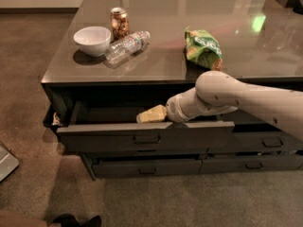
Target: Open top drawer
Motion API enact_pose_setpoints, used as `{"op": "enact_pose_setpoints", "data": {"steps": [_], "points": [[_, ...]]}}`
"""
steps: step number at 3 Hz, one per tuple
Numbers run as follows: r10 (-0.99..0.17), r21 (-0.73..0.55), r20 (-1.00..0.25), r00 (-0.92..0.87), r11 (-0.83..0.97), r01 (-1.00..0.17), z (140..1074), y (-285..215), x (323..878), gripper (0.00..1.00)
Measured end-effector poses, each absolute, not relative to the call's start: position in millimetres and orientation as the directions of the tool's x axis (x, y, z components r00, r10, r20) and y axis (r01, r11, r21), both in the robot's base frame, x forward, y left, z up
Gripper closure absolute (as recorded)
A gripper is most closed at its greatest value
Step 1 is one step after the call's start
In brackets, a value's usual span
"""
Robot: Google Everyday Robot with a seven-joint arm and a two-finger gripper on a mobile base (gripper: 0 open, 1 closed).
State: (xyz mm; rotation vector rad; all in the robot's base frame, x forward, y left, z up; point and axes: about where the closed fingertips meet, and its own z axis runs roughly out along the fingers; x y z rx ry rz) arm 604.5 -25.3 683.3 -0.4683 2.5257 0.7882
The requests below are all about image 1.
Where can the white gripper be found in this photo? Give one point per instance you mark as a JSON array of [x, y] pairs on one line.
[[174, 109]]

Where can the grey drawer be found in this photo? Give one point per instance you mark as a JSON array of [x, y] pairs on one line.
[[240, 117], [115, 129], [146, 168], [146, 152], [259, 141], [252, 164]]

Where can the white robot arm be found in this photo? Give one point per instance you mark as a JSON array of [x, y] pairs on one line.
[[216, 92]]

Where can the dark grey drawer cabinet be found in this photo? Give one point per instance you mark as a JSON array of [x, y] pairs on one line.
[[261, 41]]

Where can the clear plastic water bottle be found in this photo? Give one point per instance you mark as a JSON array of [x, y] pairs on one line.
[[125, 47]]

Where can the green chip bag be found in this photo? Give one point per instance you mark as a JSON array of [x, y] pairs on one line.
[[203, 49]]

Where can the white ceramic bowl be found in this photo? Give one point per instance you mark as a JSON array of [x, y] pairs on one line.
[[93, 40]]

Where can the black bin beside cabinet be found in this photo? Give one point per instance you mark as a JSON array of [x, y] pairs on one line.
[[52, 120]]

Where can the orange soda can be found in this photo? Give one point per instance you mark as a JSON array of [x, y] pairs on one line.
[[120, 23]]

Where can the grey flat device on floor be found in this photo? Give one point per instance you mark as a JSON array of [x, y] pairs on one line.
[[8, 162]]

